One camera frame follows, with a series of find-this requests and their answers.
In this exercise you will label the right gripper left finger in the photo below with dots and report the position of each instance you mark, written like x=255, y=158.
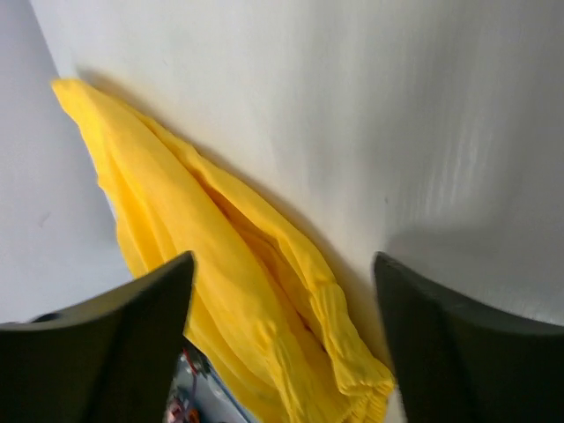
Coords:
x=108, y=359

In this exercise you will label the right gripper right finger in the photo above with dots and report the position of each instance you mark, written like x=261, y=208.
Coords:
x=459, y=360

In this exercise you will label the yellow shorts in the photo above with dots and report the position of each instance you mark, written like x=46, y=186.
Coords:
x=267, y=310

